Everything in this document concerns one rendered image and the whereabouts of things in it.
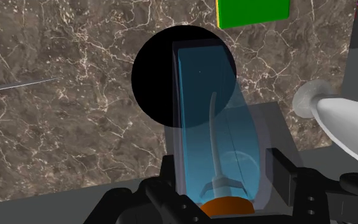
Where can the blue transparent dispenser bottle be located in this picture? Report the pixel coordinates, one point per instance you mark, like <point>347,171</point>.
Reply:
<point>197,149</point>

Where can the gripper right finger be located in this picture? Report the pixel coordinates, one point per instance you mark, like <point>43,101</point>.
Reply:
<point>318,198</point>

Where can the green block with yellow edge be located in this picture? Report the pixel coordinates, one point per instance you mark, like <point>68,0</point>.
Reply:
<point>253,11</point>

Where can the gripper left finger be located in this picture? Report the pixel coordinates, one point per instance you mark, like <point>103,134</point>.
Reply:
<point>154,198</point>

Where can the black round disc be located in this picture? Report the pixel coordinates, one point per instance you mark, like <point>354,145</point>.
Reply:
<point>152,77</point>

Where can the thin grey rod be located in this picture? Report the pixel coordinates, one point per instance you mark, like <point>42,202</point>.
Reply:
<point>17,85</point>

